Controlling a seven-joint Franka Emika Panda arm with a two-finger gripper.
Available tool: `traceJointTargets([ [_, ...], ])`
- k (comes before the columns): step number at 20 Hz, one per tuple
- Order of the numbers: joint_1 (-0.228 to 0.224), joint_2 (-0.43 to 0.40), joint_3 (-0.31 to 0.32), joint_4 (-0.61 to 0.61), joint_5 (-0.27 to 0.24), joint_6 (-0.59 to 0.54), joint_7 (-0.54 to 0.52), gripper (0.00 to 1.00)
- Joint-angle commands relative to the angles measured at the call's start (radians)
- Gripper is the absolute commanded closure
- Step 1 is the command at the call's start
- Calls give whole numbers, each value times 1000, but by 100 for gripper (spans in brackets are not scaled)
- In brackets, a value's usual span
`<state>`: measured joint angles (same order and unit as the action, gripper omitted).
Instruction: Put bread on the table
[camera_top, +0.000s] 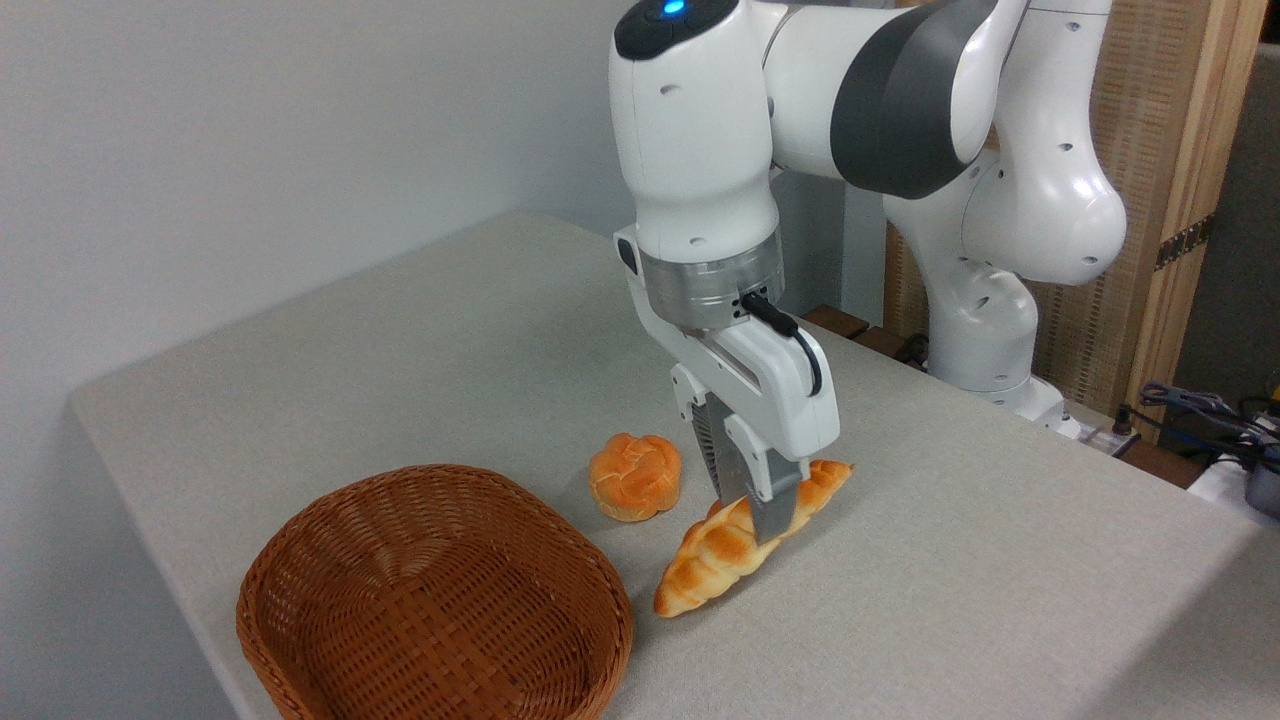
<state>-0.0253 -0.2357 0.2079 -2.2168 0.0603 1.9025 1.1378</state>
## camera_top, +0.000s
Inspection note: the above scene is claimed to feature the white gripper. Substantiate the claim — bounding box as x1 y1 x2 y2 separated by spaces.
626 270 841 547

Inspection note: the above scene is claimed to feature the long braided bread loaf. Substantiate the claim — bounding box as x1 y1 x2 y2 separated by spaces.
654 459 855 618

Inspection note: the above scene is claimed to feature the round knotted bread roll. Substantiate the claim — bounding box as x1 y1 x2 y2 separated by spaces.
588 432 683 523

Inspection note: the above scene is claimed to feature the brown wooden board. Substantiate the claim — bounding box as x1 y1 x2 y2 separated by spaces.
805 305 929 371

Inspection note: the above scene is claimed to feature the grey tablecloth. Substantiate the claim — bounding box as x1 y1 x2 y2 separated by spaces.
68 210 1280 720

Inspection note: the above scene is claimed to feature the brown wicker basket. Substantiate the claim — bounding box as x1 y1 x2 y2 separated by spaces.
236 464 634 720

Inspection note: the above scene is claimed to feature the brass screen hinge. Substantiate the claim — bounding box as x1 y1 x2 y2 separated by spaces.
1155 213 1216 271

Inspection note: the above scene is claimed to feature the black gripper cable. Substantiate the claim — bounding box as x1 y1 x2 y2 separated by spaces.
740 290 824 398

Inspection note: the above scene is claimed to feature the bundle of dark cables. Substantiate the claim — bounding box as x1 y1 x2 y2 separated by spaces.
1115 380 1280 471

